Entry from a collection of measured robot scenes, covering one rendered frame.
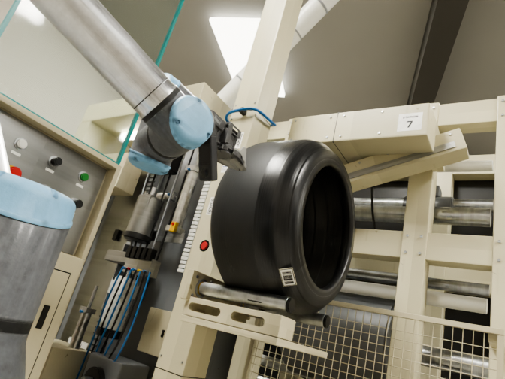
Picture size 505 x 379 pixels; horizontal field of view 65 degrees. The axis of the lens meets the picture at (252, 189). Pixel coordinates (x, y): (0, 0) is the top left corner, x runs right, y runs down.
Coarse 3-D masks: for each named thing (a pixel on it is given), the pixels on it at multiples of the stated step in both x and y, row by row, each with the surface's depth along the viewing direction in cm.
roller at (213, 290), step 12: (204, 288) 130; (216, 288) 128; (228, 288) 126; (240, 288) 125; (228, 300) 126; (240, 300) 122; (252, 300) 119; (264, 300) 117; (276, 300) 115; (288, 300) 114; (288, 312) 114
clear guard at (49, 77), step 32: (128, 0) 159; (160, 0) 173; (0, 32) 120; (32, 32) 128; (128, 32) 159; (160, 32) 173; (0, 64) 120; (32, 64) 128; (64, 64) 137; (32, 96) 128; (64, 96) 137; (96, 96) 147; (64, 128) 137; (96, 128) 147; (128, 128) 159
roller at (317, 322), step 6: (246, 306) 152; (252, 306) 151; (270, 312) 146; (276, 312) 145; (282, 312) 143; (294, 318) 140; (300, 318) 139; (306, 318) 138; (312, 318) 137; (318, 318) 136; (324, 318) 135; (312, 324) 137; (318, 324) 135; (324, 324) 134
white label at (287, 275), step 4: (284, 268) 114; (288, 268) 113; (292, 268) 113; (280, 272) 114; (284, 272) 114; (288, 272) 114; (292, 272) 114; (280, 276) 115; (284, 276) 115; (288, 276) 114; (292, 276) 114; (284, 280) 115; (288, 280) 115; (292, 280) 115; (284, 284) 116; (288, 284) 116; (292, 284) 115; (296, 284) 115
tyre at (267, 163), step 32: (256, 160) 127; (288, 160) 121; (320, 160) 128; (224, 192) 125; (256, 192) 118; (288, 192) 115; (320, 192) 164; (224, 224) 122; (256, 224) 115; (288, 224) 114; (320, 224) 167; (352, 224) 151; (224, 256) 123; (256, 256) 116; (288, 256) 114; (320, 256) 162; (256, 288) 122; (288, 288) 117; (320, 288) 151
